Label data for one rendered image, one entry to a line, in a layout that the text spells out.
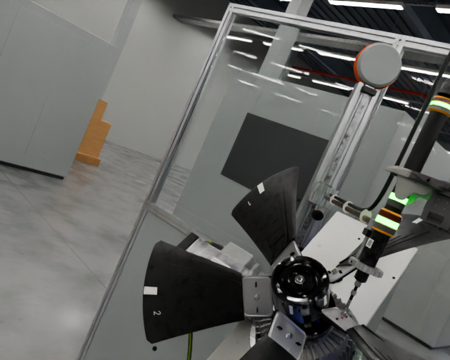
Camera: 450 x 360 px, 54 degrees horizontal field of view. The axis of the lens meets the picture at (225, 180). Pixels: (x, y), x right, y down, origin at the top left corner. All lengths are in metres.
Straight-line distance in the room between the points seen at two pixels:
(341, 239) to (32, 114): 5.37
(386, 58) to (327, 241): 0.69
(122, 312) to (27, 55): 4.39
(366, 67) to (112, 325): 1.67
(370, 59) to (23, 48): 5.02
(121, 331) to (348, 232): 1.34
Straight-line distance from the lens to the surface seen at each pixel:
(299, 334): 0.97
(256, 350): 0.89
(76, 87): 6.43
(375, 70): 1.65
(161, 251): 1.04
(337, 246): 1.34
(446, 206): 0.89
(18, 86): 6.19
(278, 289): 0.92
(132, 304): 2.27
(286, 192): 1.11
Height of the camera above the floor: 1.41
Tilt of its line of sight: 4 degrees down
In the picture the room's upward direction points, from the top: 24 degrees clockwise
